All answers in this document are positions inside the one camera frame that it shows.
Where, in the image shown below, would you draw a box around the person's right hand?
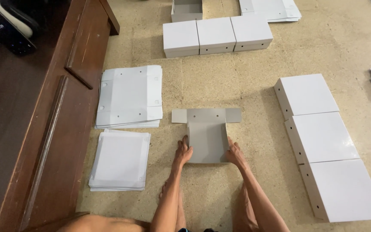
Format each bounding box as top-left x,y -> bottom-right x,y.
225,136 -> 248,167

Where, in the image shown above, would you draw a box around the person's left hand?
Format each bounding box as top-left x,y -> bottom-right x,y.
173,135 -> 194,168

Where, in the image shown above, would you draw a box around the grey cardboard box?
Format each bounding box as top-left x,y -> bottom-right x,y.
171,0 -> 204,23
171,108 -> 242,164

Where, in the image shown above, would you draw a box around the white closed cardboard box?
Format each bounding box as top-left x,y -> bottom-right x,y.
163,20 -> 200,59
196,17 -> 237,55
284,111 -> 361,165
299,159 -> 371,223
274,73 -> 340,121
230,14 -> 274,52

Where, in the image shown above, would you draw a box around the dark shorts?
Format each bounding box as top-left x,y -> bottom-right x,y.
177,227 -> 219,232

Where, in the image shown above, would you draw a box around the stack of flat lid blanks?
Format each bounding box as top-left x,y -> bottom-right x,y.
88,128 -> 151,192

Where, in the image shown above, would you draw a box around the open grey cardboard box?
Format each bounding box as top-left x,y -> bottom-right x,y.
171,0 -> 204,23

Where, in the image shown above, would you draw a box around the person's left leg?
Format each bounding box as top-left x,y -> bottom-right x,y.
56,180 -> 187,232

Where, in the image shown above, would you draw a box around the brown wooden bench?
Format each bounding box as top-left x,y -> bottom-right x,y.
0,0 -> 120,232

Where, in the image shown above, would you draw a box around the black phone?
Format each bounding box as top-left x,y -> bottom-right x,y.
0,0 -> 37,55

